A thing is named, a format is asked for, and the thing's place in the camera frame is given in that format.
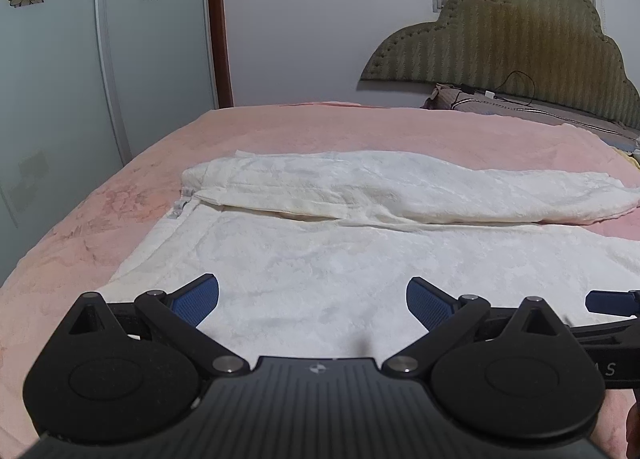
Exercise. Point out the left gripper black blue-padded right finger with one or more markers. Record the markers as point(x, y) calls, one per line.
point(502, 375)

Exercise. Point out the white floral wardrobe door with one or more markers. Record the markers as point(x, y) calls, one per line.
point(86, 85)

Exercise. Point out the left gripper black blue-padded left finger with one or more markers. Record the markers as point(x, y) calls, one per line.
point(120, 372)

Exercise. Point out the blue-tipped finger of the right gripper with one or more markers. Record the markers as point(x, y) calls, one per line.
point(613, 303)

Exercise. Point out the striped pillow at headboard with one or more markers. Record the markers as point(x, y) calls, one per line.
point(445, 97)

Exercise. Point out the white textured pants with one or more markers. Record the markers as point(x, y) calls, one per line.
point(313, 252)

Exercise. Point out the brown wooden door frame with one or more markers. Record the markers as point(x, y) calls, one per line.
point(219, 51)

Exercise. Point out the pink floral bed blanket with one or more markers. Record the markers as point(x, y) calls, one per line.
point(84, 250)

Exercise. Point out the yellow patterned bedsheet edge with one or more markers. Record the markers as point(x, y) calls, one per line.
point(629, 150)

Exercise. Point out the olive green padded headboard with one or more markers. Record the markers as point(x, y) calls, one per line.
point(547, 50)

